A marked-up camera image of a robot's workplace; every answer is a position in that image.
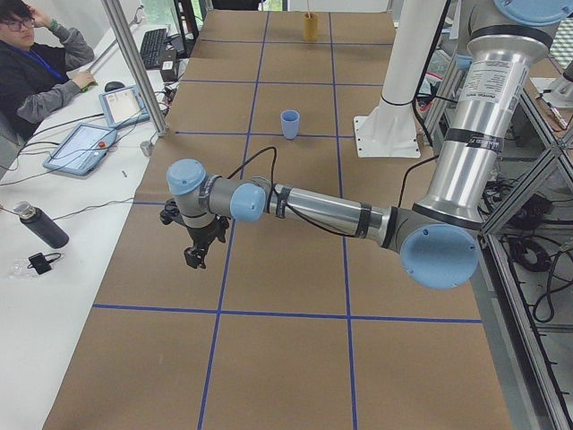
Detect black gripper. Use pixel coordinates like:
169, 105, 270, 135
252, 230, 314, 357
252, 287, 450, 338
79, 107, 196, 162
184, 215, 229, 269

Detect blue plastic cup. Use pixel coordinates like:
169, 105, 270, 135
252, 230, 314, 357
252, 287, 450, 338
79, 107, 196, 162
280, 109, 300, 140

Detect bamboo chopstick holder cup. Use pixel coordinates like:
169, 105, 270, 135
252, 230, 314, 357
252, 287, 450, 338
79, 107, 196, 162
303, 12, 318, 42

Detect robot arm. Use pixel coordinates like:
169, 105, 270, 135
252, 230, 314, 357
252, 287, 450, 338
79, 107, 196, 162
159, 1, 572, 289

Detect near teach pendant tablet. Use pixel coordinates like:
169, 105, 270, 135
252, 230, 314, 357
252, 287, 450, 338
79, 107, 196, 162
43, 123, 117, 176

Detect teach pendant tablet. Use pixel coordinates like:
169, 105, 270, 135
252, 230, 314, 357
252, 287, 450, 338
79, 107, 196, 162
43, 123, 117, 176
98, 85, 150, 129

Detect small black adapter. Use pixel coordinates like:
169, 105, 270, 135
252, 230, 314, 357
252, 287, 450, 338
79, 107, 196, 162
28, 253, 63, 275

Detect far teach pendant tablet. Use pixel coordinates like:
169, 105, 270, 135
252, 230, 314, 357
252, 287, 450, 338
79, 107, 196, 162
98, 85, 150, 129

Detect black water bottle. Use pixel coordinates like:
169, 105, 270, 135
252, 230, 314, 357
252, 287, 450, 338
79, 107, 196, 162
13, 202, 69, 249

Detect black box on desk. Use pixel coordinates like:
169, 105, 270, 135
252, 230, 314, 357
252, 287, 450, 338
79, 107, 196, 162
160, 59, 179, 82

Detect black computer mouse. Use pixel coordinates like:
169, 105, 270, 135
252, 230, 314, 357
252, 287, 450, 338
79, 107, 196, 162
104, 81, 125, 92

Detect black keyboard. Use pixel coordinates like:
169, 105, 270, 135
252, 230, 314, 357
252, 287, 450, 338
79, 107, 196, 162
140, 28, 167, 70

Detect seated person in hoodie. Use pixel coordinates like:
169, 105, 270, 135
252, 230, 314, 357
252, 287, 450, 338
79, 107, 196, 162
1, 1, 96, 140

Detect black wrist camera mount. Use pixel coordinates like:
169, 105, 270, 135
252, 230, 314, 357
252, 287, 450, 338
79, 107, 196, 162
159, 199, 182, 226

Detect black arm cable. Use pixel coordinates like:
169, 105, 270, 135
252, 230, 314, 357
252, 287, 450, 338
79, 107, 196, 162
226, 145, 442, 238

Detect white camera mast pillar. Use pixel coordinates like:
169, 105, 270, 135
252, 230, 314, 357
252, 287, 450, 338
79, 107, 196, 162
354, 0, 448, 158

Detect aluminium frame post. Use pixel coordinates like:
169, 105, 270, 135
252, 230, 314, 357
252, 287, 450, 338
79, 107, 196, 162
101, 0, 167, 137

